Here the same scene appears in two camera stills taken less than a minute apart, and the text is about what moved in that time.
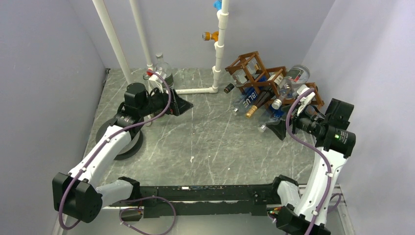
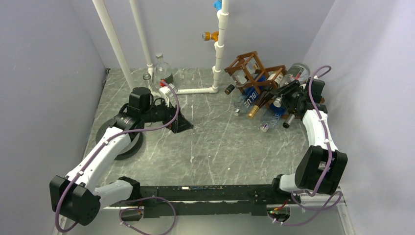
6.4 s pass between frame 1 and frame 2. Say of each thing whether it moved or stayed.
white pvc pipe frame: stayed
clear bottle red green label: stayed
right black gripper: moved
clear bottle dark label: stayed
